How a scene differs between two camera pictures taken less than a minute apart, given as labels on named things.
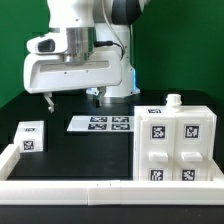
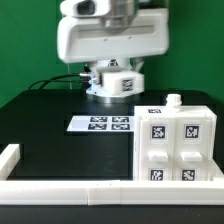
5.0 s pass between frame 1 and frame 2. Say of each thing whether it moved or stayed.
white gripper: moved
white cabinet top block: moved
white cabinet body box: stayed
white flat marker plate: stayed
